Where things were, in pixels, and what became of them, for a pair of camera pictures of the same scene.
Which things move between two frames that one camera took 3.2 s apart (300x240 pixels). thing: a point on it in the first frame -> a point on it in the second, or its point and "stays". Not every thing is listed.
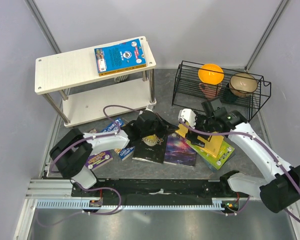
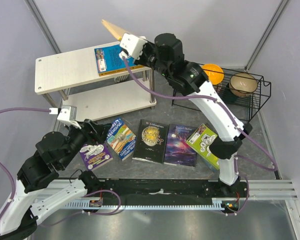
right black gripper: (192, 136) -> (146, 46)
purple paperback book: (99, 159) stays
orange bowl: (211, 74) stays
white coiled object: (118, 79) stays
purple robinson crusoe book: (178, 151) stays
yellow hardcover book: (212, 148) -> (117, 32)
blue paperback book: (120, 57) stays
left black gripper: (166, 127) -> (101, 130)
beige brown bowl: (243, 84) stays
